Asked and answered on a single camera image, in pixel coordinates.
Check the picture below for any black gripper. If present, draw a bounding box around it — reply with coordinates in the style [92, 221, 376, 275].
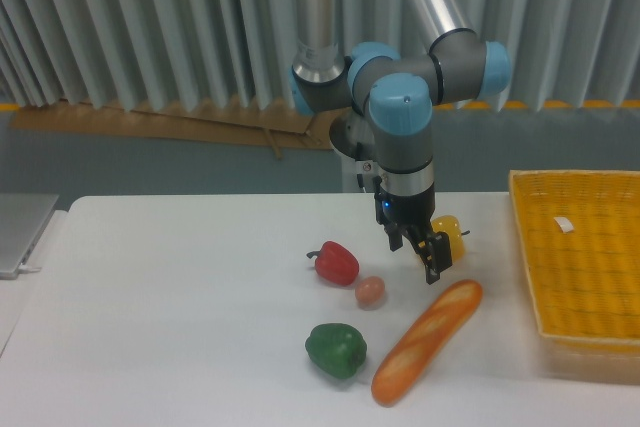
[374, 183, 453, 284]

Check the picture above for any orange toy baguette bread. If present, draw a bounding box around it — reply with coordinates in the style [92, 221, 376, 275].
[371, 279, 483, 407]

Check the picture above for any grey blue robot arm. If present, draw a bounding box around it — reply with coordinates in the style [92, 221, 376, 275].
[289, 0, 511, 283]

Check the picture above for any yellow woven basket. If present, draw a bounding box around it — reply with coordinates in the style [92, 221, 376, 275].
[509, 170, 639, 353]

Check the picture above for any yellow toy bell pepper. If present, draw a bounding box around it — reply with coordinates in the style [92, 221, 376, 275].
[417, 215, 470, 266]

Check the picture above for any brown toy egg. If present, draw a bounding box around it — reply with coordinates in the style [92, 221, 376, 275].
[354, 276, 386, 308]

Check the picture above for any red toy bell pepper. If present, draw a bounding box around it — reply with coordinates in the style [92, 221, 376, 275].
[306, 241, 360, 286]

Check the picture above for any green toy bell pepper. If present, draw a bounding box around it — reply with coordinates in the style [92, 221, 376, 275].
[305, 323, 368, 380]

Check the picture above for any brown cardboard sheet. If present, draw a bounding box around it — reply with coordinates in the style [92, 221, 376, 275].
[10, 96, 342, 159]

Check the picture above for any white paper label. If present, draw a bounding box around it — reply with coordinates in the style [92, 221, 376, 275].
[554, 216, 575, 234]

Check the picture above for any grey pleated curtain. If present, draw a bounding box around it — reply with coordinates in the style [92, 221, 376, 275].
[1, 0, 639, 111]

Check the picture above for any silver laptop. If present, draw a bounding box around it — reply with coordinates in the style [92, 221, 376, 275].
[0, 193, 58, 280]

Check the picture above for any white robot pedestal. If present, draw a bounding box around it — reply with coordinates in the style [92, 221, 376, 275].
[329, 110, 378, 193]

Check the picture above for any white charger cable plug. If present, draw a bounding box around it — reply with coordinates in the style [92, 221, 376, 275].
[17, 265, 42, 274]

